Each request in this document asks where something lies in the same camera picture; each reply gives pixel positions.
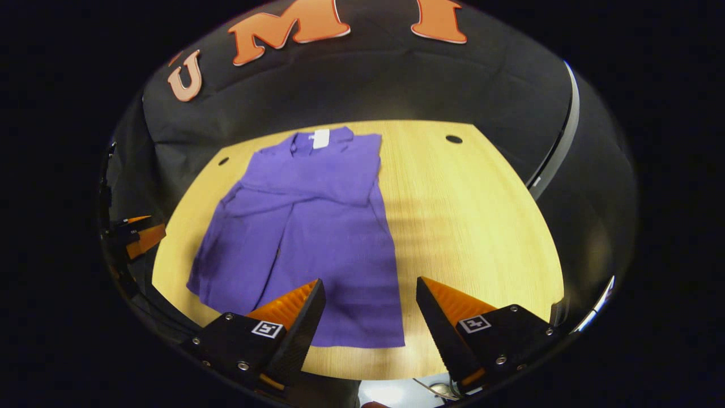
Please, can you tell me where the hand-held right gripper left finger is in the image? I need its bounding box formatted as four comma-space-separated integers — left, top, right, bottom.
181, 278, 327, 392

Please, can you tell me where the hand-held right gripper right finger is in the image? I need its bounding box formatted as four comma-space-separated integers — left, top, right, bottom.
416, 277, 561, 392

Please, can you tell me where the purple knit shirt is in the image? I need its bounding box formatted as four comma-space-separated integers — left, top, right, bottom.
187, 126, 406, 348

